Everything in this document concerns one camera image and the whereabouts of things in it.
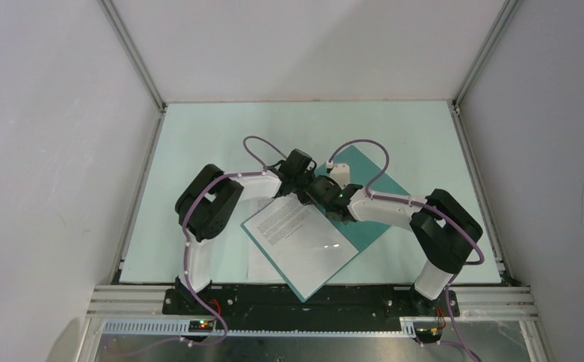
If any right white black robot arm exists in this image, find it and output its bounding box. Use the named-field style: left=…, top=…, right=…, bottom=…
left=297, top=176, right=485, bottom=315

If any purple cable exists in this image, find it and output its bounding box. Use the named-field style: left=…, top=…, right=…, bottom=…
left=326, top=139, right=486, bottom=362
left=106, top=136, right=290, bottom=348

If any controller board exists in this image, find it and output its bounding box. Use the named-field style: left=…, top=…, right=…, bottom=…
left=188, top=320, right=216, bottom=333
left=414, top=327, right=445, bottom=345

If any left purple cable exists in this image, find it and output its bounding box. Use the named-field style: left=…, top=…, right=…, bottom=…
left=106, top=136, right=290, bottom=348

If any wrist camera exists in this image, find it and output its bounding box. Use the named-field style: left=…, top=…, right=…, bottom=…
left=278, top=149, right=316, bottom=177
left=326, top=161, right=350, bottom=189

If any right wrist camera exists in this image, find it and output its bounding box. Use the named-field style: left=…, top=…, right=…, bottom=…
left=326, top=161, right=350, bottom=189

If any right controller board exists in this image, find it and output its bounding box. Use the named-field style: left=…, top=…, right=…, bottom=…
left=414, top=327, right=445, bottom=345

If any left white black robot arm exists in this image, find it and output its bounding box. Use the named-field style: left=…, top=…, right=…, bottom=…
left=175, top=149, right=316, bottom=314

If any left controller board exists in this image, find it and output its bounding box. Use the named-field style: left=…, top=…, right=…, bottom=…
left=188, top=320, right=216, bottom=333

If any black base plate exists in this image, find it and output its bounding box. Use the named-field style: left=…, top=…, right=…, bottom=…
left=162, top=281, right=460, bottom=333

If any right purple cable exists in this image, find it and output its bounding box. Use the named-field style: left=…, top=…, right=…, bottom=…
left=326, top=139, right=486, bottom=362

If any aluminium frame rail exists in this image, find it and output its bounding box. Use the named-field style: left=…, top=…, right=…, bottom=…
left=87, top=284, right=540, bottom=336

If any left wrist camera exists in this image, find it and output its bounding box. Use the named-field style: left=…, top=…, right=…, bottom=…
left=278, top=149, right=316, bottom=177

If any printed white paper sheet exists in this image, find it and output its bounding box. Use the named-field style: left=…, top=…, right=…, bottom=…
left=241, top=197, right=359, bottom=302

